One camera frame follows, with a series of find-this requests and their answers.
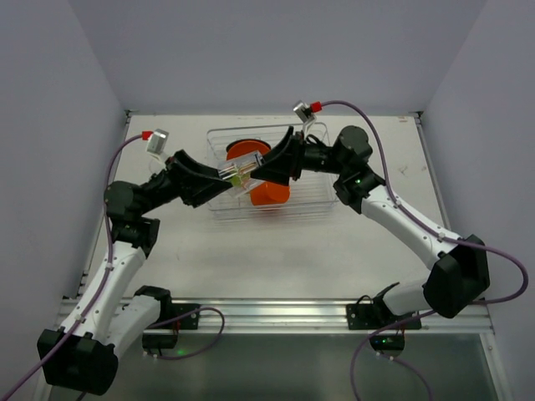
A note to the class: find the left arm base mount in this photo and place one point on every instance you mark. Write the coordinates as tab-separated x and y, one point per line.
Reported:
163	334

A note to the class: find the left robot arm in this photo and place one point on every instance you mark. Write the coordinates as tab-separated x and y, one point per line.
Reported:
83	354

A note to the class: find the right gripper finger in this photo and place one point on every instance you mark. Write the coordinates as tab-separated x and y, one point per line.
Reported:
278	169
284	150

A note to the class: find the orange plate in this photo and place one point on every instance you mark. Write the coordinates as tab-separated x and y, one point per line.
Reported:
255	156

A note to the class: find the black plate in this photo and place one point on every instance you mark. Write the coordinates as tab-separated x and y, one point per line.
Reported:
248	145

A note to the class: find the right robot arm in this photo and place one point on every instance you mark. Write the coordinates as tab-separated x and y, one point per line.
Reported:
458	268

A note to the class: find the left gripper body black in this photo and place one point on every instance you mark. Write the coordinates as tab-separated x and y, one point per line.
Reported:
178	175

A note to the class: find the green plate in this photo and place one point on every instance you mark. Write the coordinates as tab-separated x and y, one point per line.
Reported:
241	184

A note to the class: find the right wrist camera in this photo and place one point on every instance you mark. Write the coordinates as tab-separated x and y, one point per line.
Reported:
305	114

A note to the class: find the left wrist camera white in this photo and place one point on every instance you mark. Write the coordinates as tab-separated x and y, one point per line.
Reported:
156	143

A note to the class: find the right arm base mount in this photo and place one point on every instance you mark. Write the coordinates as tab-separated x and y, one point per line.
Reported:
371	313

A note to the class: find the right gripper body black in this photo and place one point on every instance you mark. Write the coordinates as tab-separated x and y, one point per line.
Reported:
295	154

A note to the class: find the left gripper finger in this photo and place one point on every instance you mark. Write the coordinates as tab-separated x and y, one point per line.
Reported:
193	167
196	190

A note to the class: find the clear plastic rack tray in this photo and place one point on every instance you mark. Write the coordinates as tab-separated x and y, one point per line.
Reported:
311	193

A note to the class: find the white wire dish rack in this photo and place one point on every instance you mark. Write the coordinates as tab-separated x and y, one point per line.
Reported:
311	193

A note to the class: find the clear glass cup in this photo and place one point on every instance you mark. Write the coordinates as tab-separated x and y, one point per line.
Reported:
228	168

